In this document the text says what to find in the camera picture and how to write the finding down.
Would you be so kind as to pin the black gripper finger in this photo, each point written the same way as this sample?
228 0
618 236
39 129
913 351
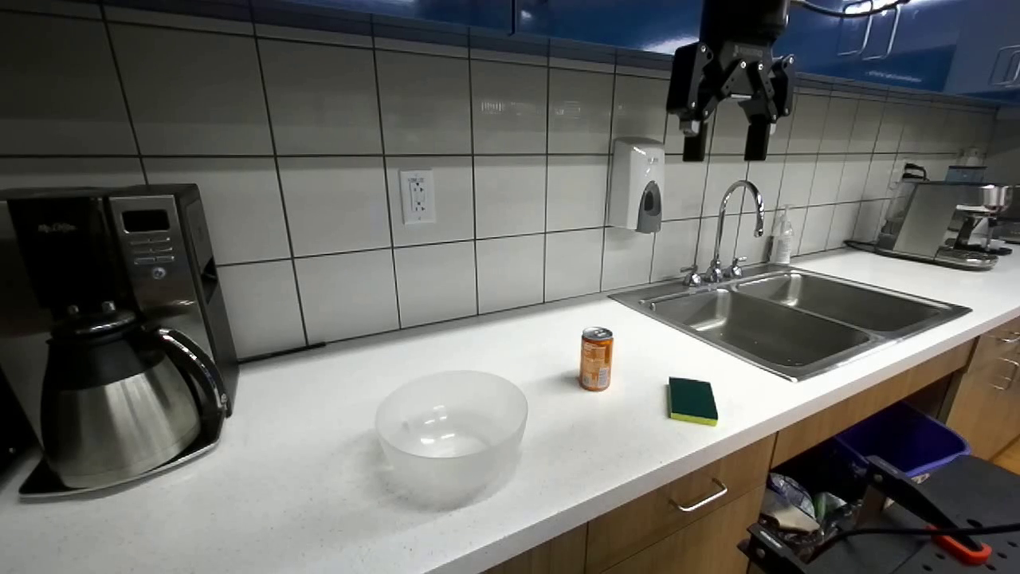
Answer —
761 121
694 106

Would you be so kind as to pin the orange soda can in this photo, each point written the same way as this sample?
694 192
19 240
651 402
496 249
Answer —
595 357

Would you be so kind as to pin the clear plastic bowl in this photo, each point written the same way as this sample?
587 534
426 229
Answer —
451 438

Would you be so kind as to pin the chrome kitchen faucet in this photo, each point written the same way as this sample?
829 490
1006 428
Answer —
726 226

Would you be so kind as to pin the small clear soap bottle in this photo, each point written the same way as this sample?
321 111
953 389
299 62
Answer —
783 246

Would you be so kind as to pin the blue overhead cabinet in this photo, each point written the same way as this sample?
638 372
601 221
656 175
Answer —
595 19

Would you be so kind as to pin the silver espresso machine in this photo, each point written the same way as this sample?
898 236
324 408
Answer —
934 223

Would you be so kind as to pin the stainless steel double sink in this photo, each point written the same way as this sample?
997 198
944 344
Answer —
791 323

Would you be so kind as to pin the green and yellow sponge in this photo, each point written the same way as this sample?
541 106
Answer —
694 400

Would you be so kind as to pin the blue plastic bin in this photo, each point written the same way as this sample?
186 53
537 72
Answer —
904 438

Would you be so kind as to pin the wooden drawer front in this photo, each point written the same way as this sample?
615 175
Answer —
679 510

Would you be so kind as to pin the black clamp with orange grip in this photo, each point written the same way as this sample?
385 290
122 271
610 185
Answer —
913 510

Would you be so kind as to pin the black and silver coffee maker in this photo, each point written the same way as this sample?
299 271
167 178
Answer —
138 249

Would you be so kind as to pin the stainless steel coffee carafe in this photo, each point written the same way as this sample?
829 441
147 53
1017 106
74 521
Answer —
117 408

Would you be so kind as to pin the white wall soap dispenser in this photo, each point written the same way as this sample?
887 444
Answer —
634 185

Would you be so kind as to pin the white wall power outlet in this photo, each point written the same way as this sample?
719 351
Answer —
418 198

